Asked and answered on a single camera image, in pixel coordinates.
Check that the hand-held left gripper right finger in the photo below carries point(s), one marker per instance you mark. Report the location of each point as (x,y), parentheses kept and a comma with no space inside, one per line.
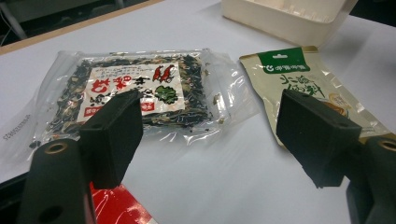
(314,137)

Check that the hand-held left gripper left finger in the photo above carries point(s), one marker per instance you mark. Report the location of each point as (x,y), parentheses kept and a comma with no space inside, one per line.
(109,140)

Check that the beige seasoning packet green label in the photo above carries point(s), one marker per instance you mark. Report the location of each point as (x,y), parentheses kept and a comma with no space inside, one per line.
(289,81)

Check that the red seasoning packet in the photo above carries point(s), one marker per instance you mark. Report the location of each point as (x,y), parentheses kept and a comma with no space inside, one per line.
(121,208)

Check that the clear packet of dried seaweed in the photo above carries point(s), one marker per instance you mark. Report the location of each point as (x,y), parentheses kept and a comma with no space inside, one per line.
(193,93)

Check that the white table cover sheet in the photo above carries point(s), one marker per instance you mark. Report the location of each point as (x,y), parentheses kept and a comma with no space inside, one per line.
(218,174)

